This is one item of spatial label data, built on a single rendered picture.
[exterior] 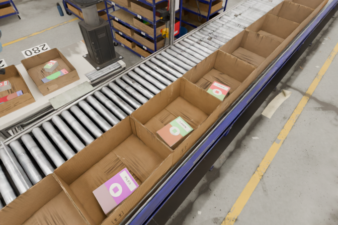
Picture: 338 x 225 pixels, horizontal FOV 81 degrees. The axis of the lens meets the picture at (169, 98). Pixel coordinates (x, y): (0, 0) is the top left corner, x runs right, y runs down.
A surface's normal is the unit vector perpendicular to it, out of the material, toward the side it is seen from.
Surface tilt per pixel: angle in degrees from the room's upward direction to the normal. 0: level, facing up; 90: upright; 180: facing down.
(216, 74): 0
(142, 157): 1
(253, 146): 0
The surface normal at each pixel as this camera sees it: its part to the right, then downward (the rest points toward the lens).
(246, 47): -0.68, 0.53
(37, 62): 0.68, 0.54
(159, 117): 0.02, -0.66
